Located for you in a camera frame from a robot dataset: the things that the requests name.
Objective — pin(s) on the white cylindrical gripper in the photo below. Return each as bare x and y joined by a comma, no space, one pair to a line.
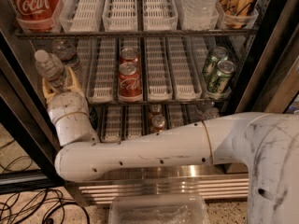
66,104

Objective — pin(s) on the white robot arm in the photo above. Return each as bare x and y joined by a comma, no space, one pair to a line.
267,142

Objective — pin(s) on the large red cola bottle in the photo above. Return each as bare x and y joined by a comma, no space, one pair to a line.
38,16

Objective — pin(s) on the stainless steel fridge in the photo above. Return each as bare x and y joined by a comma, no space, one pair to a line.
26,117

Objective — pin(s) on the bottom shelf water bottle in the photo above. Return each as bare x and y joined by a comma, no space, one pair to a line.
208,110

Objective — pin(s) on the large clear water bottle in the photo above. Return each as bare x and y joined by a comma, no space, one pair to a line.
199,15

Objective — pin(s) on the front red cola can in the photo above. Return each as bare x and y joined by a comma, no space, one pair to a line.
129,81

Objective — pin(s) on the red cola can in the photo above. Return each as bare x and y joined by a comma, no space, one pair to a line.
129,55
129,81

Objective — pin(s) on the rear red cola can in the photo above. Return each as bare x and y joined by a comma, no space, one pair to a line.
129,55

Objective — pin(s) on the rear orange soda can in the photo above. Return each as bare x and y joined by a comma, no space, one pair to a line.
155,109

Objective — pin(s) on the orange soda can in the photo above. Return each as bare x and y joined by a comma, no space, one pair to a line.
155,109
157,123

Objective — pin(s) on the front orange soda can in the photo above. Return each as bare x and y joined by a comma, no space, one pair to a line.
157,123

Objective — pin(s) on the clear plastic floor bin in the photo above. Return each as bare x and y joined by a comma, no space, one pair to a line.
159,209

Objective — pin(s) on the front green soda can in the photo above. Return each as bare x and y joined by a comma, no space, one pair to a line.
221,77

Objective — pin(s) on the green soda can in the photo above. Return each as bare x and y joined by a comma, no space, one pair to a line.
221,77
214,56

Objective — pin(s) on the rear green soda can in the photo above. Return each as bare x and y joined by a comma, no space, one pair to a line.
214,56

